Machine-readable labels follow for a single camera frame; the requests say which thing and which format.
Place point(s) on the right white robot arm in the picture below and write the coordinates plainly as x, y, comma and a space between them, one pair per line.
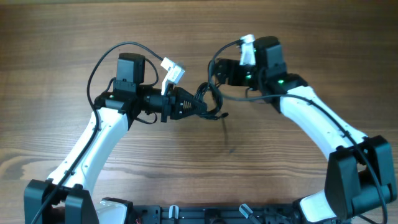
360, 174

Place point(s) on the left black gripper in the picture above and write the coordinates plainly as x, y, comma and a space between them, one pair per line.
171, 104

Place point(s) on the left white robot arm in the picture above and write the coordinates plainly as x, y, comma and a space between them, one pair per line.
65, 196

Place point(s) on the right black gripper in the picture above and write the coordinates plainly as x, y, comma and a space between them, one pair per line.
229, 65

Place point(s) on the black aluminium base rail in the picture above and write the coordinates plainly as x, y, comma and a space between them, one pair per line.
269, 214

